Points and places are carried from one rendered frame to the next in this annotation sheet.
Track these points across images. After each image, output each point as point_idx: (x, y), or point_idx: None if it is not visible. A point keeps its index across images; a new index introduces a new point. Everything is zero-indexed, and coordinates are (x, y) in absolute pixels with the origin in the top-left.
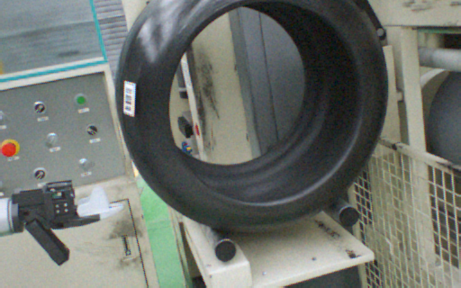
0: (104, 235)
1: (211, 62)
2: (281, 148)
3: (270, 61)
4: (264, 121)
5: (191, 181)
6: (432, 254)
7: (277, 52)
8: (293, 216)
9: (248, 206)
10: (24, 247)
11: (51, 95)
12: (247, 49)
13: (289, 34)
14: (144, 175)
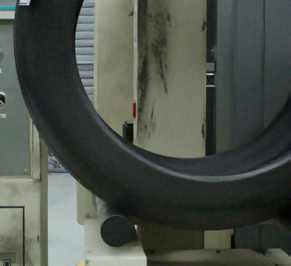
0: None
1: (169, 11)
2: (245, 146)
3: (269, 54)
4: (245, 140)
5: (86, 113)
6: None
7: (282, 44)
8: (225, 206)
9: (160, 172)
10: None
11: None
12: (238, 30)
13: None
14: (27, 98)
